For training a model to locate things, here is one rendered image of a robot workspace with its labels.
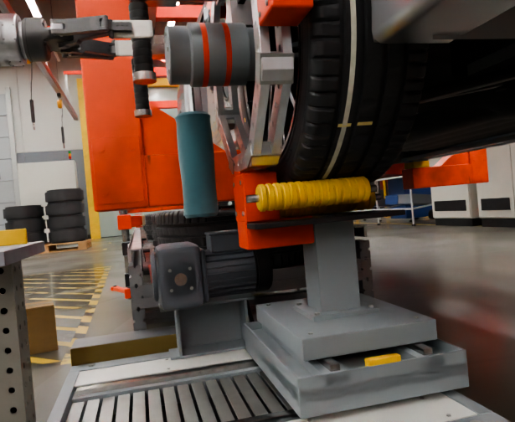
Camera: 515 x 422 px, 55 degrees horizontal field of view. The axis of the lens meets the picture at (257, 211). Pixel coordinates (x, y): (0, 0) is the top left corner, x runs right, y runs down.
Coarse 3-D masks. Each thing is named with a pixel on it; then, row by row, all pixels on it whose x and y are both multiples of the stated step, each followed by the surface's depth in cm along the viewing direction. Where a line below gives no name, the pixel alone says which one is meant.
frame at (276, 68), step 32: (256, 0) 90; (256, 32) 92; (288, 32) 91; (256, 64) 92; (288, 64) 91; (256, 96) 96; (288, 96) 95; (224, 128) 134; (256, 128) 99; (256, 160) 105
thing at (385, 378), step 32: (256, 352) 127; (288, 352) 117; (384, 352) 111; (416, 352) 103; (448, 352) 101; (288, 384) 99; (320, 384) 94; (352, 384) 95; (384, 384) 97; (416, 384) 99; (448, 384) 100
